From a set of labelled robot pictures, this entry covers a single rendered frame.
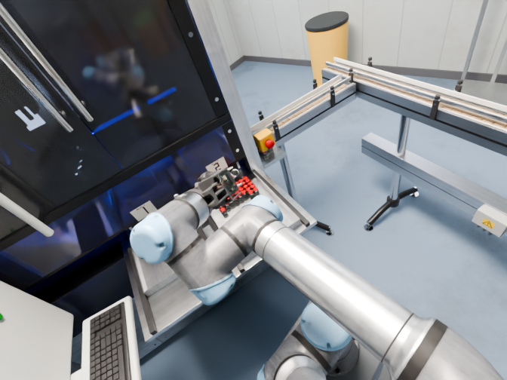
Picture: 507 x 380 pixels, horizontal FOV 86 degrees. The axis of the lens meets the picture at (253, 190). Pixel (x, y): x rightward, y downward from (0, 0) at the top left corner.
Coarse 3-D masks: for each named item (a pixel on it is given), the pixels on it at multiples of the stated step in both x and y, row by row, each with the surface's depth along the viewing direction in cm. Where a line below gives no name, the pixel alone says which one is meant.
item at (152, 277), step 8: (128, 232) 119; (128, 240) 115; (136, 256) 110; (136, 264) 105; (144, 264) 108; (152, 264) 107; (160, 264) 106; (144, 272) 105; (152, 272) 104; (160, 272) 103; (168, 272) 102; (144, 280) 102; (152, 280) 102; (160, 280) 101; (168, 280) 98; (144, 288) 98; (152, 288) 96; (160, 288) 98
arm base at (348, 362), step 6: (354, 342) 75; (354, 348) 74; (348, 354) 71; (354, 354) 74; (342, 360) 71; (348, 360) 72; (354, 360) 74; (336, 366) 75; (342, 366) 72; (348, 366) 73; (330, 372) 74; (336, 372) 75; (342, 372) 74
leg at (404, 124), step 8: (400, 120) 140; (408, 120) 137; (400, 128) 143; (408, 128) 141; (400, 136) 146; (400, 144) 149; (400, 152) 153; (392, 176) 169; (400, 176) 166; (392, 184) 173; (392, 192) 177; (392, 200) 182
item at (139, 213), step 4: (144, 204) 107; (148, 204) 107; (152, 204) 109; (140, 208) 107; (148, 208) 108; (152, 208) 109; (132, 212) 106; (136, 212) 107; (140, 212) 108; (144, 212) 108; (152, 212) 110; (136, 216) 108; (140, 216) 109; (144, 216) 110
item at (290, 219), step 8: (256, 176) 121; (256, 184) 121; (264, 184) 115; (264, 192) 117; (272, 192) 111; (248, 200) 116; (272, 200) 113; (280, 200) 107; (240, 208) 114; (280, 208) 109; (288, 208) 103; (216, 216) 115; (288, 216) 105; (296, 216) 100; (288, 224) 102; (296, 224) 99; (248, 256) 96
